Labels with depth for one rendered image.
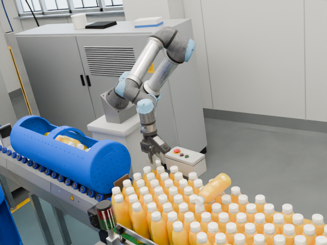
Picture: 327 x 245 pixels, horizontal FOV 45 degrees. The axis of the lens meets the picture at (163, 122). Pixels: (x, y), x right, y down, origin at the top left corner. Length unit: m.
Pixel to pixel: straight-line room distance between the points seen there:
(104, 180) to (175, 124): 1.76
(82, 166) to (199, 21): 3.03
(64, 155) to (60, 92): 2.56
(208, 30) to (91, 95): 1.53
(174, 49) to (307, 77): 2.49
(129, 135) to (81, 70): 1.99
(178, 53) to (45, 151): 0.94
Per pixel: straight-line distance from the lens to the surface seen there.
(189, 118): 3.94
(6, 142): 3.21
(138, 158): 2.53
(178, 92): 3.73
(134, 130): 2.43
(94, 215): 1.97
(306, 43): 4.30
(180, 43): 2.11
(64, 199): 2.45
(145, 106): 1.85
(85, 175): 2.07
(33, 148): 2.49
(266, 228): 1.58
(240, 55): 4.60
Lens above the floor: 2.11
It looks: 24 degrees down
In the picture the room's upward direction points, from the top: 10 degrees counter-clockwise
